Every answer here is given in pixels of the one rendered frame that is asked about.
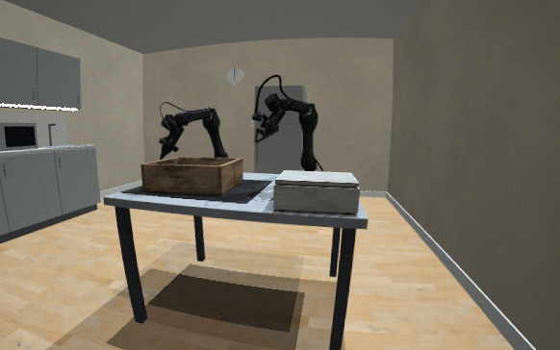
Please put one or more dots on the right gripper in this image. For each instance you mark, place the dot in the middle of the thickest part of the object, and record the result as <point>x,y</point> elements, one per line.
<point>166,149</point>

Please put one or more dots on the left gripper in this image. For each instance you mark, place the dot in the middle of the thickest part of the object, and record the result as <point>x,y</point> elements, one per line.
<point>269,125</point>

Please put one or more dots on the black rectangular mat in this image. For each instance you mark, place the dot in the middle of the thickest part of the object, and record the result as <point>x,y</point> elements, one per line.
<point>241,193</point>

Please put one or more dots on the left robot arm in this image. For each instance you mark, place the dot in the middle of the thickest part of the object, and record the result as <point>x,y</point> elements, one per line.
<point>308,161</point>

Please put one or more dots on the white bench scale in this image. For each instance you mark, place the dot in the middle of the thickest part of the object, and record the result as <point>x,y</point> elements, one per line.
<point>298,191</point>

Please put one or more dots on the wooden crate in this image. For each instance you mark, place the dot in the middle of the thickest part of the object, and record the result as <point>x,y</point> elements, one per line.
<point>211,176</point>

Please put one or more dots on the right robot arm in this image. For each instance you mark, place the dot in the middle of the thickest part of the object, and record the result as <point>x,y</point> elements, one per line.
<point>211,125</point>

